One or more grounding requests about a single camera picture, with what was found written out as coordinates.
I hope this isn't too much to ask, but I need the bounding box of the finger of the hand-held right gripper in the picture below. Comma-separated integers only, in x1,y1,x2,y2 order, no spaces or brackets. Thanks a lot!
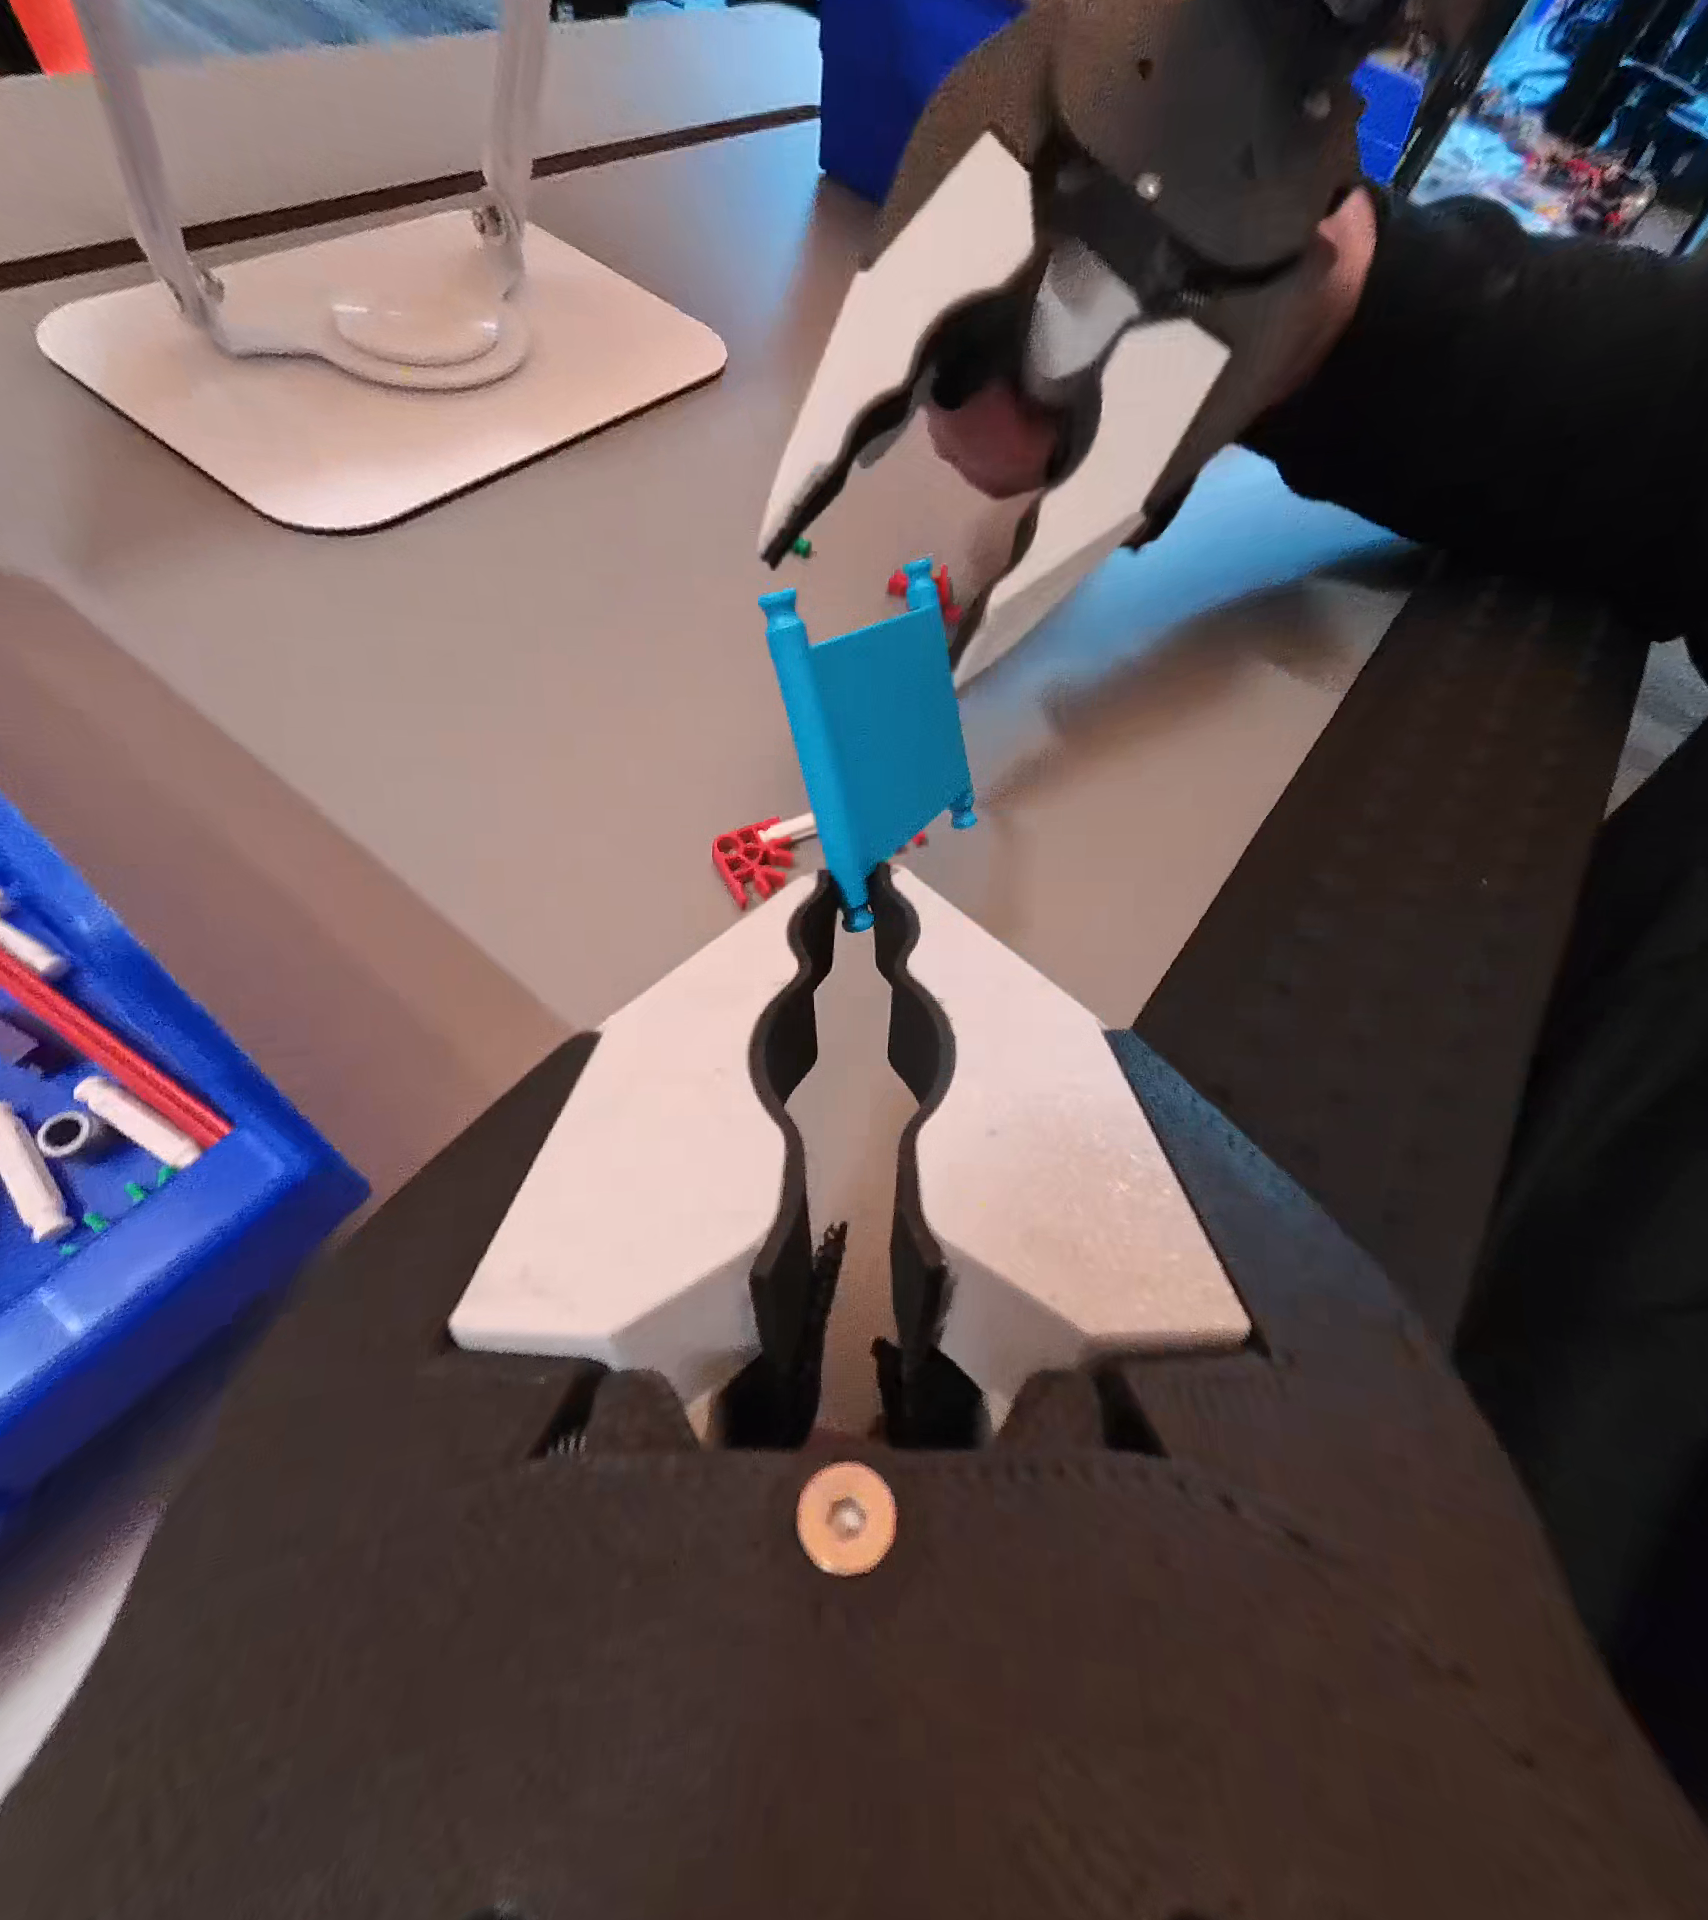
758,132,1055,572
945,246,1234,690

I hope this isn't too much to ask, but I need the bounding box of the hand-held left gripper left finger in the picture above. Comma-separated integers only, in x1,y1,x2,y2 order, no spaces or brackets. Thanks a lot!
449,870,849,1451

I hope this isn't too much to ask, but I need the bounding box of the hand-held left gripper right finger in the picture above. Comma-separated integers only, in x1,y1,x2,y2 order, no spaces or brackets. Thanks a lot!
868,867,1254,1451

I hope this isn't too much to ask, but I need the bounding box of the teal plastic panel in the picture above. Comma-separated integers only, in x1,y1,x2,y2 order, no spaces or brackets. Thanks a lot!
758,559,980,936

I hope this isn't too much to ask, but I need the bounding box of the plain blue plastic bin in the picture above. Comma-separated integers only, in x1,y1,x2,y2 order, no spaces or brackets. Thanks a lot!
816,0,1431,204

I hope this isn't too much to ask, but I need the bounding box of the black perforated board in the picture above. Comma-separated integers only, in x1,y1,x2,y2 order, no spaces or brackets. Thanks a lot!
1137,553,1654,1352

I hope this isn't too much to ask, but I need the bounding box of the red long rod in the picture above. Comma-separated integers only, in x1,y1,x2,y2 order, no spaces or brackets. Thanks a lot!
0,844,238,1155

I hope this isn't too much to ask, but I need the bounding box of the blue plastic bin with label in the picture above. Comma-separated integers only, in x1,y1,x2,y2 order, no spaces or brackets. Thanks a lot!
0,683,374,1639

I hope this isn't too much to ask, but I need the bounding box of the orange object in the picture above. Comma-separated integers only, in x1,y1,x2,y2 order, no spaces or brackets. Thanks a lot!
0,0,94,78

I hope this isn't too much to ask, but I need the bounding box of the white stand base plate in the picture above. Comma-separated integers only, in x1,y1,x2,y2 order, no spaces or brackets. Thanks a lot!
37,0,729,535

